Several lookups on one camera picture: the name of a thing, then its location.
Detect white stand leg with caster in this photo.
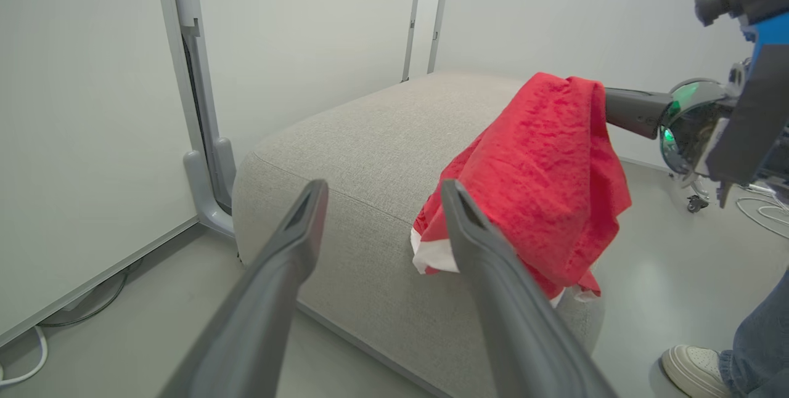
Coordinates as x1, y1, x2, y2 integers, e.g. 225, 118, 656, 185
671, 170, 717, 214

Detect black floor cable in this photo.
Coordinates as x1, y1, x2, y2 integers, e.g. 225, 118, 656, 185
38, 259, 143, 328

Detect red garment with white trim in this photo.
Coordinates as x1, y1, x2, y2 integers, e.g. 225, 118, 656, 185
411, 72, 632, 308

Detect thin white looped floor cable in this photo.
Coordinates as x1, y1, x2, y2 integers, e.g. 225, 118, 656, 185
735, 182, 789, 240

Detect grey partition wall foot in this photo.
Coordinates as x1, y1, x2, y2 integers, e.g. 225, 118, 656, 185
152, 0, 238, 238

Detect thin grey wall frame post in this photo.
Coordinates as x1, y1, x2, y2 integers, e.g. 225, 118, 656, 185
427, 0, 454, 75
401, 0, 425, 83

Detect blue jeans leg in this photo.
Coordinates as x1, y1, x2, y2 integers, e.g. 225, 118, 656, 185
718, 269, 789, 398

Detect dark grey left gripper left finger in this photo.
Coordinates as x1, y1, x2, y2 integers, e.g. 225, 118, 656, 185
159, 180, 329, 398

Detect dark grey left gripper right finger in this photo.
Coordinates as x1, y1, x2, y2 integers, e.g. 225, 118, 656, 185
441, 179, 617, 398

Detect white sneaker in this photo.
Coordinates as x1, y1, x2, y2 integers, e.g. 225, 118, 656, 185
661, 344, 732, 398

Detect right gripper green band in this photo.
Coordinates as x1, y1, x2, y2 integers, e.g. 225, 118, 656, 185
605, 78, 740, 178

